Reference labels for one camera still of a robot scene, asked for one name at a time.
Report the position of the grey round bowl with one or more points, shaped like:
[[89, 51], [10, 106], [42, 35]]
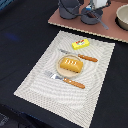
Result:
[[90, 19]]

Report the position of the dark grey cooking pot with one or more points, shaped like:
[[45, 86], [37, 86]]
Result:
[[69, 9]]

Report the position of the beige woven placemat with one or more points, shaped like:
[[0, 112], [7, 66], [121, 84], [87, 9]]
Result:
[[72, 103]]

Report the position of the beige bowl on stove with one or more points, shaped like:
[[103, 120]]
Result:
[[122, 15]]

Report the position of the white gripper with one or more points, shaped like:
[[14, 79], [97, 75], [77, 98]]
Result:
[[98, 4]]

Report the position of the tan round plate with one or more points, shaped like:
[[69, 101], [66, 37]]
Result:
[[65, 72]]

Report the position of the pink stove board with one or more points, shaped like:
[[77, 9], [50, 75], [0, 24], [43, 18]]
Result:
[[109, 15]]

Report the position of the grey spoon in bowl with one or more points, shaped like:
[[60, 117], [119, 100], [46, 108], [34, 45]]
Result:
[[105, 26]]

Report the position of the brown toy sausage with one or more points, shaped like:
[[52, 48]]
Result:
[[91, 15]]

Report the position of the orange toy bread loaf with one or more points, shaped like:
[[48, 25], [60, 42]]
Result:
[[71, 64]]

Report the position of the yellow box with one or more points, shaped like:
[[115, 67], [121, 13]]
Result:
[[80, 44]]

